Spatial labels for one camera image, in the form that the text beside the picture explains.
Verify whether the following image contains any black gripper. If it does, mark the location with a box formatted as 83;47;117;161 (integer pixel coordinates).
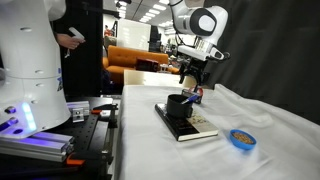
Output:
178;58;211;87

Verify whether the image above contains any grey marker with blue cap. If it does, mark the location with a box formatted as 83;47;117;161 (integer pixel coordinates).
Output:
180;94;201;105

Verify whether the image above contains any black cup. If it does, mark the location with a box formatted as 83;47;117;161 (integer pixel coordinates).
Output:
166;94;194;120

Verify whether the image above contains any white handheld controller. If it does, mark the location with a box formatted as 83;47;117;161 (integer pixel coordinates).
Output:
64;26;86;59

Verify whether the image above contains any operator hand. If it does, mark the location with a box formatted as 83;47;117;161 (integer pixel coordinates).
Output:
55;33;86;50

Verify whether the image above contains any red tape dispenser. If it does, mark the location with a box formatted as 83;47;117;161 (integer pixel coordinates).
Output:
181;85;204;105

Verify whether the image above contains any dark cushion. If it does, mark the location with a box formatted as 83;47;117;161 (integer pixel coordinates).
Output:
135;57;160;73

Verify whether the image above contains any black and white book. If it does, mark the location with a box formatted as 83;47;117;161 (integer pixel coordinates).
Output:
154;102;220;142

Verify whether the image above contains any orange sofa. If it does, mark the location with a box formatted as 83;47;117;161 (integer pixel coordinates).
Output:
102;44;184;86

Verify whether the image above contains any whiteboard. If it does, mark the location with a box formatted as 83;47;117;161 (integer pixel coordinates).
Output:
116;18;152;52

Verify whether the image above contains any blue bowl with cereal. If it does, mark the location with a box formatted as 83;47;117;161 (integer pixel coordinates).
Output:
229;129;257;151

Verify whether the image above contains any white tablecloth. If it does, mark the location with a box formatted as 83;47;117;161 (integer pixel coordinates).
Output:
114;83;320;180

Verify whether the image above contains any black curtain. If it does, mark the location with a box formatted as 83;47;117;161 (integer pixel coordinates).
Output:
199;0;320;126

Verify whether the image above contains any black orange bar clamp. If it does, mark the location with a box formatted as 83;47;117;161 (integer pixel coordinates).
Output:
64;151;114;180
90;103;119;129

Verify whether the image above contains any person in black clothes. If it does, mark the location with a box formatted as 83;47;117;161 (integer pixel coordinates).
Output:
51;0;104;98

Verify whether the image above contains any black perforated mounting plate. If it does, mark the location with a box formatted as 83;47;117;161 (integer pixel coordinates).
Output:
0;96;119;180

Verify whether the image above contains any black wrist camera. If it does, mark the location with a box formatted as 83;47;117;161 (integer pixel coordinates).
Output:
211;49;231;62

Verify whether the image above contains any aluminium extrusion rail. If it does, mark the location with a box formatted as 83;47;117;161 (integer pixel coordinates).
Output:
66;100;91;111
0;131;75;163

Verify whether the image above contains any small aluminium bracket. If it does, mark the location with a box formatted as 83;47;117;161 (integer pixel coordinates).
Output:
72;108;85;123

